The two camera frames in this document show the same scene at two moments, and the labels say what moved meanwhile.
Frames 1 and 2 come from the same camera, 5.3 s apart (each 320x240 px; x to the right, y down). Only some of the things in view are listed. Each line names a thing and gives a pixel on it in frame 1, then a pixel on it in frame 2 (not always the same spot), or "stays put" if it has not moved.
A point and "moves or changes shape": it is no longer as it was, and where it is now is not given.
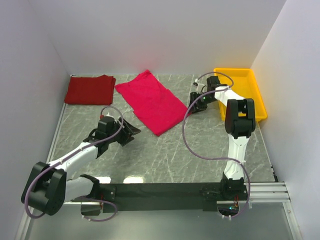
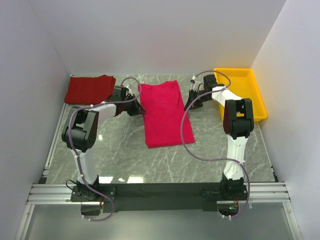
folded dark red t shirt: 92,90 stays put
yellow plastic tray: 246,85 stays put
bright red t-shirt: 156,106 moves or changes shape
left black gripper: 127,131 -> 137,109
